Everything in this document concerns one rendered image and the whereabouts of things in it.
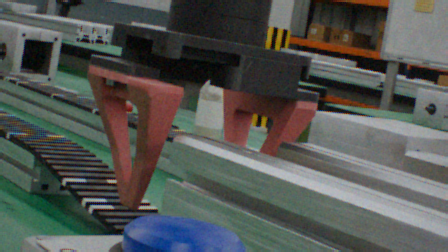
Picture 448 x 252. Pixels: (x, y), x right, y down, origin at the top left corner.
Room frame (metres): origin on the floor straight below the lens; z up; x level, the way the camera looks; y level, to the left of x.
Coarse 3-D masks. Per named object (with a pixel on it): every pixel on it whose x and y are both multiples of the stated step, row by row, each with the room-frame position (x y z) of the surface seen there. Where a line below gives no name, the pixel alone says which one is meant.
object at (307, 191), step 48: (192, 144) 0.39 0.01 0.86; (288, 144) 0.44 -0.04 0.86; (192, 192) 0.38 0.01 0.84; (240, 192) 0.37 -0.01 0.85; (288, 192) 0.34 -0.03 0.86; (336, 192) 0.32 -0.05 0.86; (384, 192) 0.39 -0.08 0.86; (432, 192) 0.37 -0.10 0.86; (240, 240) 0.35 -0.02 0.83; (288, 240) 0.33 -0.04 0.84; (336, 240) 0.33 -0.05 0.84; (384, 240) 0.29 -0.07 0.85; (432, 240) 0.28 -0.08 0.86
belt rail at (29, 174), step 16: (0, 144) 0.62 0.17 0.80; (16, 144) 0.60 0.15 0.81; (0, 160) 0.61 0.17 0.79; (16, 160) 0.59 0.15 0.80; (32, 160) 0.57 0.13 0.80; (16, 176) 0.59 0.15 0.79; (32, 176) 0.58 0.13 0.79; (48, 176) 0.58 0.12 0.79; (32, 192) 0.57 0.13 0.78; (48, 192) 0.58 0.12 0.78; (64, 192) 0.59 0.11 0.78
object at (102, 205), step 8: (80, 200) 0.51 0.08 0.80; (88, 200) 0.51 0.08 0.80; (96, 200) 0.51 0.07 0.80; (104, 200) 0.51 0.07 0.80; (112, 200) 0.52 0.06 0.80; (144, 200) 0.54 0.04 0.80; (88, 208) 0.50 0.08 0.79; (96, 208) 0.50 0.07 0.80; (104, 208) 0.50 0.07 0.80; (112, 208) 0.50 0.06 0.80; (120, 208) 0.51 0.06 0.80; (128, 208) 0.51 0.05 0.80; (144, 208) 0.52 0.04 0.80; (152, 208) 0.53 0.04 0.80
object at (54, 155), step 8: (32, 152) 0.57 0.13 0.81; (40, 152) 0.56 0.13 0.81; (48, 152) 0.57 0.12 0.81; (56, 152) 0.57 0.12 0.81; (64, 152) 0.58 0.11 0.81; (72, 152) 0.58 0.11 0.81; (80, 152) 0.59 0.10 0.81; (40, 160) 0.56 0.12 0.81; (56, 160) 0.56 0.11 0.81; (64, 160) 0.57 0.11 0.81; (72, 160) 0.57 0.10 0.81; (80, 160) 0.57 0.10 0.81; (88, 160) 0.58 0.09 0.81; (96, 160) 0.58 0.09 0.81
